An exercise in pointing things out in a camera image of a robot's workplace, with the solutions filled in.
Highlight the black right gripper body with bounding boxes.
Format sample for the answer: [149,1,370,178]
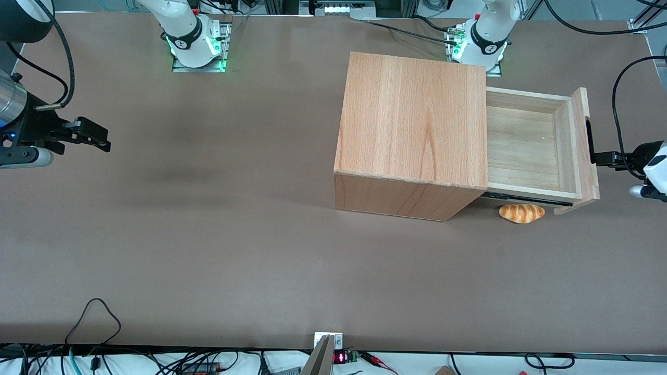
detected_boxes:
[0,99,71,155]

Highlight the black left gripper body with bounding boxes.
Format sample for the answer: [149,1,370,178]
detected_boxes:
[618,140,665,176]

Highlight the black drawer handle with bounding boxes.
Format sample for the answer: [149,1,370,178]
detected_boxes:
[585,118,598,165]

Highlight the light wooden drawer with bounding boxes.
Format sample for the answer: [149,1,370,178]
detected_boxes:
[486,86,601,215]

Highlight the orange striped toy bread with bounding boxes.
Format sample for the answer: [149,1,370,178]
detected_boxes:
[499,203,546,224]

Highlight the light wooden cabinet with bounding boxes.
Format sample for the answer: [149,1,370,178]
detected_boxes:
[333,51,489,222]

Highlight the black box with red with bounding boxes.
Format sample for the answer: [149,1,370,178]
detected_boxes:
[180,361,222,375]

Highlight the black device with white lights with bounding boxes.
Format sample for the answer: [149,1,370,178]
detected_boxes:
[312,0,377,18]

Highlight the red clip leads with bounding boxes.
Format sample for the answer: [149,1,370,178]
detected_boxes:
[360,352,399,374]

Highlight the beige wooden wedge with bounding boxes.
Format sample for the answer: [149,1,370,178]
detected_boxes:
[301,334,335,375]

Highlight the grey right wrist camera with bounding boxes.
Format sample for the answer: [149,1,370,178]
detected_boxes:
[0,147,54,169]

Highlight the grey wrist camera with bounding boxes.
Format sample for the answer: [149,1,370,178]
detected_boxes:
[628,183,667,203]
[0,147,54,169]

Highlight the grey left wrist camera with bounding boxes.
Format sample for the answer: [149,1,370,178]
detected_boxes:
[628,183,667,203]

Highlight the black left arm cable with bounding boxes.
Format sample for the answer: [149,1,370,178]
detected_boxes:
[544,0,667,180]

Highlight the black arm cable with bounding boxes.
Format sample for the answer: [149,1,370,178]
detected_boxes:
[5,0,77,110]
[544,0,667,180]

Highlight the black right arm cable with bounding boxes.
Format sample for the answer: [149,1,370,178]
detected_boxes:
[5,0,77,110]

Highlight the black drawer slide rail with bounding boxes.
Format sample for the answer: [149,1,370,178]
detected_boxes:
[479,191,574,207]

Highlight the black looped table cable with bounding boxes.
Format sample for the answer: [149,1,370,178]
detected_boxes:
[64,298,122,347]

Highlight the black coiled floor cable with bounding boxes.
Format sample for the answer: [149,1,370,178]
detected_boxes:
[524,353,575,370]

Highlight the short black base cable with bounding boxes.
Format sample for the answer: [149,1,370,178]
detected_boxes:
[414,15,460,33]

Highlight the long black base cable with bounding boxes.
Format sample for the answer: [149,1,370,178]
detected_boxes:
[363,20,459,45]

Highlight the small silver bracket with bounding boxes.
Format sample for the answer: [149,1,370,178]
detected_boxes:
[314,332,344,351]

